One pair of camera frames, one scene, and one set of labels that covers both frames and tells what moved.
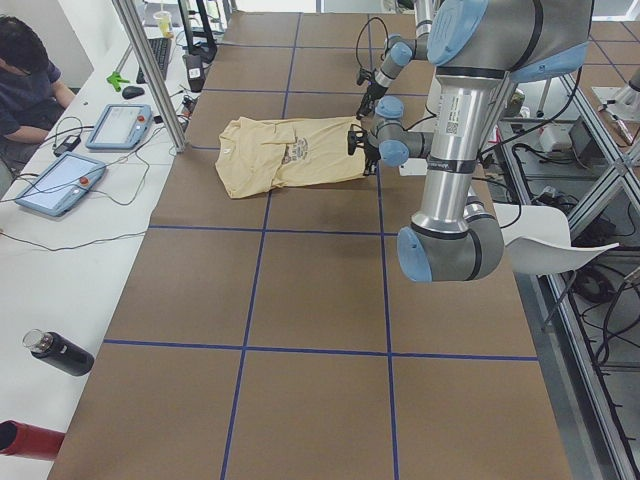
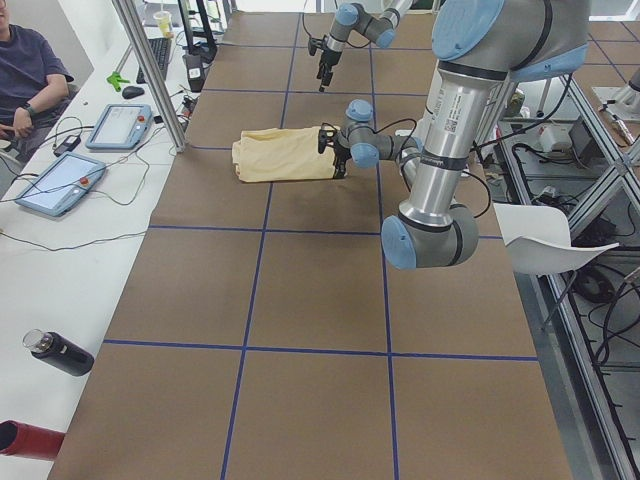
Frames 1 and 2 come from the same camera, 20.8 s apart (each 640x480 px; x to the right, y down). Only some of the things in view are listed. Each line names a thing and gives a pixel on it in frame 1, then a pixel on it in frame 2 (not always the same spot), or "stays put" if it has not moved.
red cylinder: x=28 y=440 stays put
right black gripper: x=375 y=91 -> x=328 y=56
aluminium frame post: x=153 y=74 stays put
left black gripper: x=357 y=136 -> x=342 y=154
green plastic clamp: x=115 y=79 stays put
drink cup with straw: x=164 y=19 stays put
